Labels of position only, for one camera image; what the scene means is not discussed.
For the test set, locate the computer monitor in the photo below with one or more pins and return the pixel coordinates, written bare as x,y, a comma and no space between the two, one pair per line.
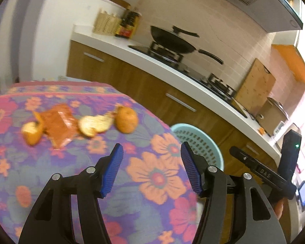
303,194

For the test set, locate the beige rice cooker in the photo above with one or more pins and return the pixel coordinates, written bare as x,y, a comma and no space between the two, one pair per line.
270,117

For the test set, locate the dark soy sauce bottle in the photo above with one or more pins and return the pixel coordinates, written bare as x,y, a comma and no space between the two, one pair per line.
121,25
131,26

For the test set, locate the orange wall cabinet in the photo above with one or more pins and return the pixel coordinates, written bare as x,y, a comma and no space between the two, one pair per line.
294,63

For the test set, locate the black gas cooktop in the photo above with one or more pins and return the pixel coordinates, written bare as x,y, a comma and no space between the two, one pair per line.
193,75

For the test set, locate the curled orange peel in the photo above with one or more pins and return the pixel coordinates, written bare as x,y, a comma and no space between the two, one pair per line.
31,133

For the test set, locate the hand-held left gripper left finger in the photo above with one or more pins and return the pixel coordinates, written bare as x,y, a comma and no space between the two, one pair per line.
112,172

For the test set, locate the range hood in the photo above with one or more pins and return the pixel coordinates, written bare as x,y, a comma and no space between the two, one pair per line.
244,5

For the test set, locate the person's right hand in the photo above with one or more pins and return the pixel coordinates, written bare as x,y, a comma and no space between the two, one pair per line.
279,208

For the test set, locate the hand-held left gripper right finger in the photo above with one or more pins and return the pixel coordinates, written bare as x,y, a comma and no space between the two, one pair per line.
190,170

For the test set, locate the woven utensil basket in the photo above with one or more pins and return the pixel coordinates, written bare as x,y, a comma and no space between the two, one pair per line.
106,24

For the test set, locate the small orange peel piece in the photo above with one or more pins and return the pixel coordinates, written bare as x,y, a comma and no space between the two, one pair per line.
262,131

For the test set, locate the wide orange peel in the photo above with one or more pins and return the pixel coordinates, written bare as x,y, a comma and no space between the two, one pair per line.
94,124

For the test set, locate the light blue plastic basket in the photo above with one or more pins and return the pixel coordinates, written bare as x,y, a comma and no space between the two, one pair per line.
215,148

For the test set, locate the black wok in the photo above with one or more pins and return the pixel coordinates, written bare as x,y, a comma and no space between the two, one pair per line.
172,42

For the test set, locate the wooden cutting board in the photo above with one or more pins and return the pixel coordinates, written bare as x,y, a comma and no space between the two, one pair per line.
255,89

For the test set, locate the orange plastic packet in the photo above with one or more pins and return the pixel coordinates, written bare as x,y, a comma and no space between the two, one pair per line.
58,124

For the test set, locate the floral tablecloth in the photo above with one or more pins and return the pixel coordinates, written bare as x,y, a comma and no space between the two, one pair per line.
152,175

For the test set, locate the tangerine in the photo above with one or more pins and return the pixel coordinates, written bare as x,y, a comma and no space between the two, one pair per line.
127,120

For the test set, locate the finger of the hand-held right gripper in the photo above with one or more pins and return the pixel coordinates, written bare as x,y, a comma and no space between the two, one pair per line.
256,167

